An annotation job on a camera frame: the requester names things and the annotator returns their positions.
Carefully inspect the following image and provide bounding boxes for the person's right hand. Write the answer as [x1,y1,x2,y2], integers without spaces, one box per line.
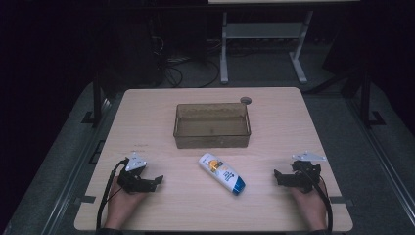
[289,180,329,232]

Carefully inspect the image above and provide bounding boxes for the white bottle with blue cap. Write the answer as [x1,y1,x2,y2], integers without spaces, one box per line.
[198,152,247,197]

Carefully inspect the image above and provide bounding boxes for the person's left hand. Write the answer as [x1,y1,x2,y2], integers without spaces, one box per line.
[104,177,149,230]

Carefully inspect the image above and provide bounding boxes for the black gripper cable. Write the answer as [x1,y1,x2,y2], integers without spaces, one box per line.
[300,162,334,234]
[95,158,130,230]

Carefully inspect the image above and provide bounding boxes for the person's left sleeve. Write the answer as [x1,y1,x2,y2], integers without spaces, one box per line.
[95,227,124,235]

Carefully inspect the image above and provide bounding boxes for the white metal stand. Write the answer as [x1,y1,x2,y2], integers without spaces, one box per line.
[219,9,314,85]

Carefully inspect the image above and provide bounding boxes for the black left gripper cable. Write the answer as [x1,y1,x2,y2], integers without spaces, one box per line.
[95,158,130,230]

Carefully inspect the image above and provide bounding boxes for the aluminium floor rail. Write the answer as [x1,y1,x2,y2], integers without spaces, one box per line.
[345,97,415,227]
[40,97,114,235]

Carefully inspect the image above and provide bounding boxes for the black floor cables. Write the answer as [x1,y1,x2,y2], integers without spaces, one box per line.
[153,35,221,89]

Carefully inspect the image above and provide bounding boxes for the black metal post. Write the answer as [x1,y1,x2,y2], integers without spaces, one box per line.
[359,69,387,129]
[80,70,105,127]

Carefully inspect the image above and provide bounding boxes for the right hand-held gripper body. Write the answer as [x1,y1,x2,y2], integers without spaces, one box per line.
[291,150,328,194]

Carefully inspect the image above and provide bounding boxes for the transparent brown plastic box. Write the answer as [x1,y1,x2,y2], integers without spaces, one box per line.
[172,102,253,150]

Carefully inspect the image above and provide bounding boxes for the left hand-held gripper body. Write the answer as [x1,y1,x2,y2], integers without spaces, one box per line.
[116,151,149,195]

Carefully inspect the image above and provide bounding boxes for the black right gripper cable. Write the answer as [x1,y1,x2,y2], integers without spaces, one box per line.
[300,162,334,234]

